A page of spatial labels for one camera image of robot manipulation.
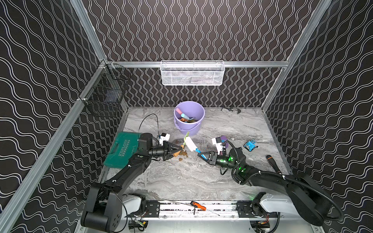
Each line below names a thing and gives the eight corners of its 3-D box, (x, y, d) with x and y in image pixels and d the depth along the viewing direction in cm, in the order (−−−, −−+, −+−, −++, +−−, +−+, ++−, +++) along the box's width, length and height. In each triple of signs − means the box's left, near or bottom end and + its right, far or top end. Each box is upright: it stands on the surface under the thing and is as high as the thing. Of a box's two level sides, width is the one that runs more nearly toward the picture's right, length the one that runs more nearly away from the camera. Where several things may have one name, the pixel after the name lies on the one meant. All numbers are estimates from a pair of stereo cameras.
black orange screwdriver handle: (276, 174, 88) (279, 172, 86) (265, 157, 96) (267, 154, 93) (279, 173, 89) (281, 171, 86) (268, 156, 96) (270, 154, 94)
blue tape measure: (249, 152, 97) (251, 148, 93) (243, 146, 100) (245, 142, 96) (256, 148, 99) (259, 144, 95) (250, 142, 102) (253, 138, 98)
